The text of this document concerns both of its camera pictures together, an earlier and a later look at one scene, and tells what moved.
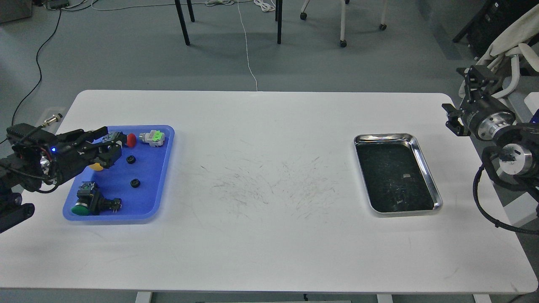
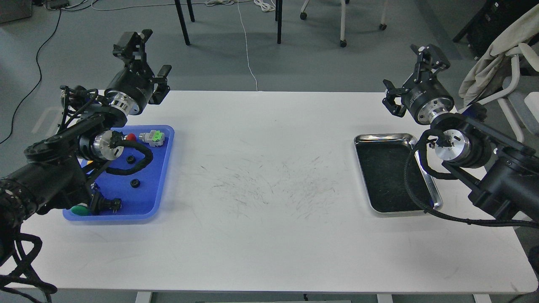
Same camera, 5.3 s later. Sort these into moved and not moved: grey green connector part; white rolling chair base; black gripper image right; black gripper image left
Moved: black gripper image right; black gripper image left
Not moved: grey green connector part; white rolling chair base
